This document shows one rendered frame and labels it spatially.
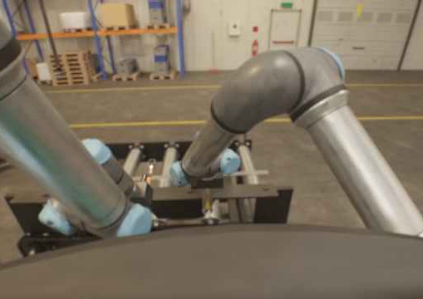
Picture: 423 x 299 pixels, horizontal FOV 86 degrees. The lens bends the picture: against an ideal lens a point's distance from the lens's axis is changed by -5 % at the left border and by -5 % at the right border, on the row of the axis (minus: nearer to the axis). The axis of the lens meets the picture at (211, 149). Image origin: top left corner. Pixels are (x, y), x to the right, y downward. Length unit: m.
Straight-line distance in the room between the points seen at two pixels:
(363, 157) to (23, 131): 0.47
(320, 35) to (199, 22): 4.68
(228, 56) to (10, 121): 9.81
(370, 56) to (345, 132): 11.58
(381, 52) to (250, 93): 11.90
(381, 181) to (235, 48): 9.66
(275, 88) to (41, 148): 0.32
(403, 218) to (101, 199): 0.46
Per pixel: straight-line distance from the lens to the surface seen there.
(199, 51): 9.93
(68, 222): 0.54
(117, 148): 2.15
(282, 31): 10.28
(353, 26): 11.40
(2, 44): 0.27
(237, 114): 0.41
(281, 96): 0.41
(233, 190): 1.07
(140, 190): 0.66
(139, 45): 10.19
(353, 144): 0.46
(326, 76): 0.47
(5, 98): 0.28
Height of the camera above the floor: 1.84
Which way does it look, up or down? 29 degrees down
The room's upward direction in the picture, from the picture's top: 1 degrees counter-clockwise
